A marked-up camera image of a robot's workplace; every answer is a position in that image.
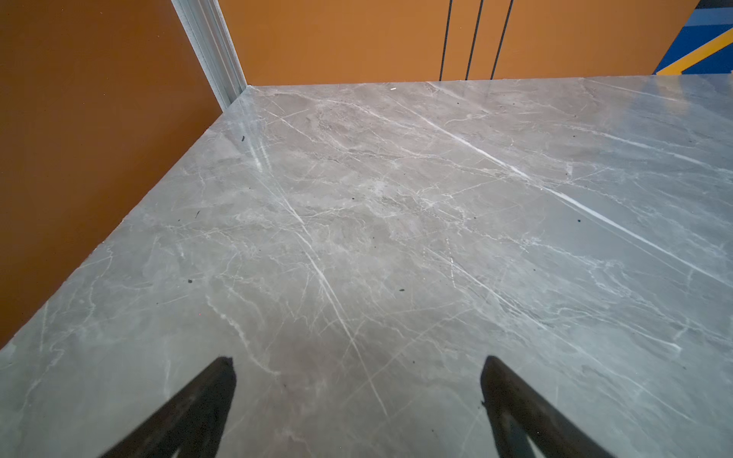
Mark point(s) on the aluminium left corner post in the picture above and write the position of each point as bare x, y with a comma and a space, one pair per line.
206, 29

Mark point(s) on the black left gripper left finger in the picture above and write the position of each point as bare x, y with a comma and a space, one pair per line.
191, 423

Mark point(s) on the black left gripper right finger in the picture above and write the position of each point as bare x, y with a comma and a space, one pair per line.
523, 421

